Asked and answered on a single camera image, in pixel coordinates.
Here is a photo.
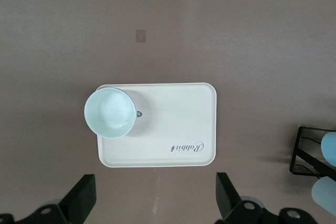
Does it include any brown tape patch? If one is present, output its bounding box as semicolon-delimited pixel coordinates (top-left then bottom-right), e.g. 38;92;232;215
135;29;147;44

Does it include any light blue cup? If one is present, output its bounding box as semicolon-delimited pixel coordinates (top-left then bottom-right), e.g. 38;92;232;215
321;132;336;167

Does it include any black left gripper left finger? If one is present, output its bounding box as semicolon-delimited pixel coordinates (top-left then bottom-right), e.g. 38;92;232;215
31;173;96;224

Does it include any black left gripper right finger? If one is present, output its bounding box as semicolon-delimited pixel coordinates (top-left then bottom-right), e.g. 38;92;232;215
214;172;265;224

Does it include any white bowl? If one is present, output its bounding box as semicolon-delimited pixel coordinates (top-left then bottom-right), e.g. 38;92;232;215
83;87;148;140

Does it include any black wire rack wooden handle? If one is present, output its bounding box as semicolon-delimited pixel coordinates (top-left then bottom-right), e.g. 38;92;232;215
289;125;336;176

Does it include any beige rabbit print tray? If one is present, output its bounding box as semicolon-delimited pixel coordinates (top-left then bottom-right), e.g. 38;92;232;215
96;82;218;168

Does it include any grey cup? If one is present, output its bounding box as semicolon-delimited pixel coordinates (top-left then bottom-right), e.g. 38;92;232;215
311;176;336;212

